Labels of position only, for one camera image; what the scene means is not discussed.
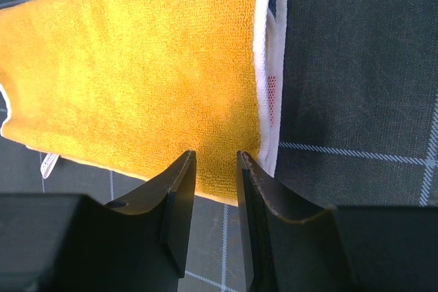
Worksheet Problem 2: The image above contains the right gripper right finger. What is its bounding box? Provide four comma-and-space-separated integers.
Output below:
236, 151, 437, 291

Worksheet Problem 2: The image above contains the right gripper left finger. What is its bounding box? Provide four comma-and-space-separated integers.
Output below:
1, 150, 196, 291

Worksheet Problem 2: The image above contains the colourful patterned towel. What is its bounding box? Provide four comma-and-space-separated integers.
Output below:
1, 0, 287, 205

